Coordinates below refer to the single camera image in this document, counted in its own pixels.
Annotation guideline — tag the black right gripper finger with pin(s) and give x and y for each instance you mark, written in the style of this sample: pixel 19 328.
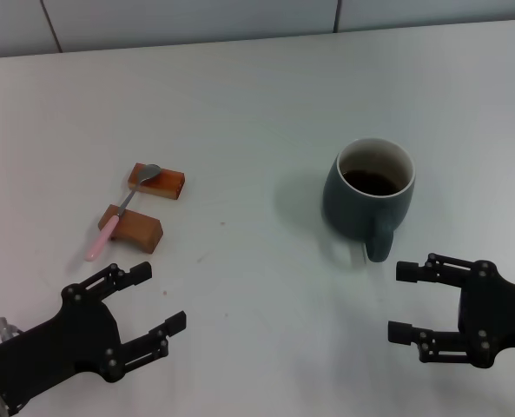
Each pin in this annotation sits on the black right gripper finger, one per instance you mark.
pixel 409 271
pixel 400 332

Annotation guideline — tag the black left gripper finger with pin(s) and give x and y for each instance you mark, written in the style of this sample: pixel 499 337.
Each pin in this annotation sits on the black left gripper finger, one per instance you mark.
pixel 174 323
pixel 137 271

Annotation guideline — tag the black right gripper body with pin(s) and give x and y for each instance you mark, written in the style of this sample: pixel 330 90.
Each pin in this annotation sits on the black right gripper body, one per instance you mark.
pixel 496 313

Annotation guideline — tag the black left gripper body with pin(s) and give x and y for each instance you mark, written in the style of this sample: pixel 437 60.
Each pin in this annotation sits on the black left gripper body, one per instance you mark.
pixel 79 330

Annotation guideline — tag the dark green coffee mug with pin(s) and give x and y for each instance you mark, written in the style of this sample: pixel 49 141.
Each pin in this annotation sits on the dark green coffee mug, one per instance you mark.
pixel 344 208

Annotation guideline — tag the notched brown wooden block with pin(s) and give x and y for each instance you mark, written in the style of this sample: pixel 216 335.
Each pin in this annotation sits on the notched brown wooden block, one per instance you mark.
pixel 137 228

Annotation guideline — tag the glossy rectangular wooden block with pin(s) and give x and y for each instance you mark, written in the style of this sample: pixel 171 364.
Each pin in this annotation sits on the glossy rectangular wooden block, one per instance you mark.
pixel 166 182

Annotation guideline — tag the dark coffee liquid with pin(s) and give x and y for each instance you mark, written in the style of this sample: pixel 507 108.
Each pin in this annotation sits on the dark coffee liquid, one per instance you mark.
pixel 374 182

